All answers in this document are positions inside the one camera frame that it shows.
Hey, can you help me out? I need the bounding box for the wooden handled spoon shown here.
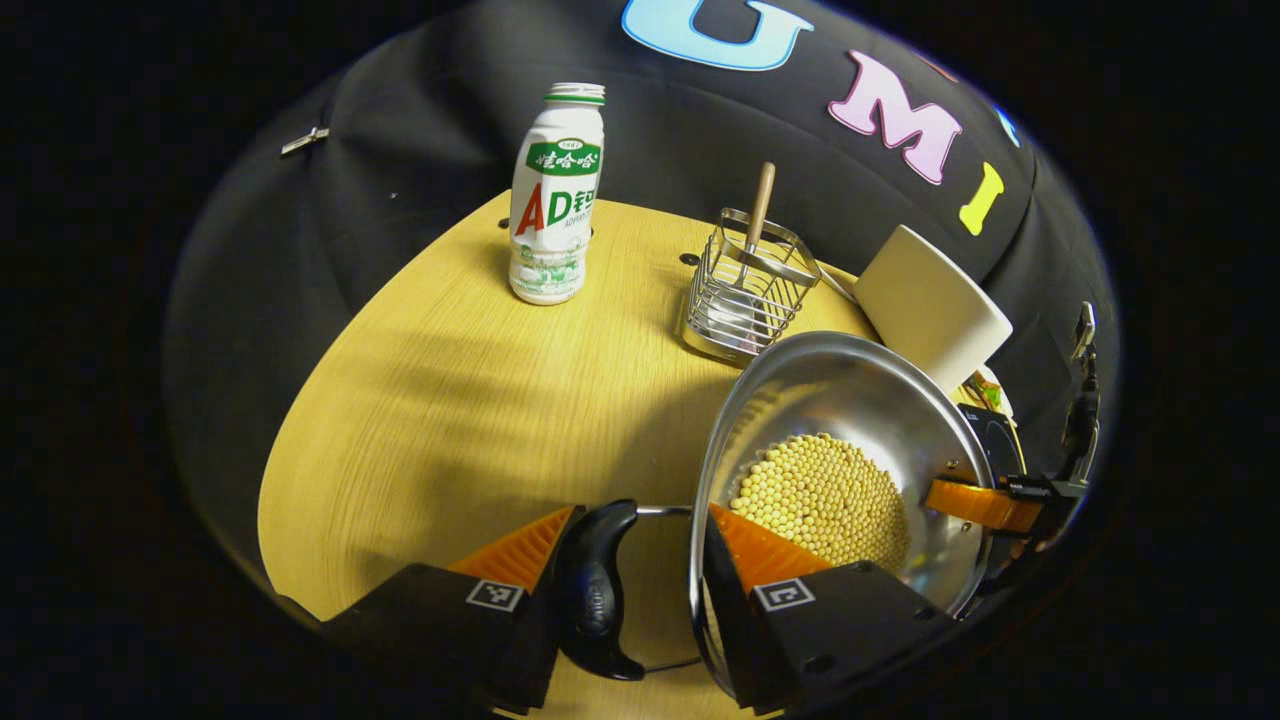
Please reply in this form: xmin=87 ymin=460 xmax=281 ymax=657
xmin=705 ymin=162 xmax=777 ymax=341

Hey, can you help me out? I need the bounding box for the white toaster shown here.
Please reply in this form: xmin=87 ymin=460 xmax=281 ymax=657
xmin=853 ymin=224 xmax=1014 ymax=396

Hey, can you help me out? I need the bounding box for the white drink bottle green label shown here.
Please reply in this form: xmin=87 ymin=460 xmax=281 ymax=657
xmin=508 ymin=82 xmax=607 ymax=306

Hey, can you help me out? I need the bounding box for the steel wire basket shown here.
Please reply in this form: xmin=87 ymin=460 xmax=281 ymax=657
xmin=680 ymin=208 xmax=823 ymax=366

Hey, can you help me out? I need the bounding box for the pile of soybeans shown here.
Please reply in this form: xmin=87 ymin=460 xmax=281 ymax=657
xmin=728 ymin=432 xmax=913 ymax=573

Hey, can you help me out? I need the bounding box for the black induction cooktop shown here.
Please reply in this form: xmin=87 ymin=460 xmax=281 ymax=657
xmin=962 ymin=402 xmax=1027 ymax=483

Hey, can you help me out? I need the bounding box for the steel pot with black handles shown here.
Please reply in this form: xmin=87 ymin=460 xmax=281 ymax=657
xmin=555 ymin=330 xmax=1001 ymax=701

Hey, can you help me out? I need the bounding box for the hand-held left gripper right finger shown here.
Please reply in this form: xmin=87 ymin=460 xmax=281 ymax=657
xmin=700 ymin=503 xmax=961 ymax=714

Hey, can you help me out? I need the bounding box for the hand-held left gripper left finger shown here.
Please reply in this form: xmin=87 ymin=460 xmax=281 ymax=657
xmin=320 ymin=503 xmax=586 ymax=717

